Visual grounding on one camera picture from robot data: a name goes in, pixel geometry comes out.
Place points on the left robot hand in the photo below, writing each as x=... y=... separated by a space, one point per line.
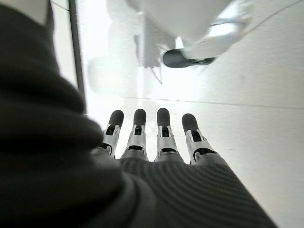
x=71 y=178

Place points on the dark cabinet plinth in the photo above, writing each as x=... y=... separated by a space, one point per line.
x=76 y=42

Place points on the wide white cabinet door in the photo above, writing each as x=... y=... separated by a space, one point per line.
x=63 y=42

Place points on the black left robot foot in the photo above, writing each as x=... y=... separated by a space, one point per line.
x=175 y=59

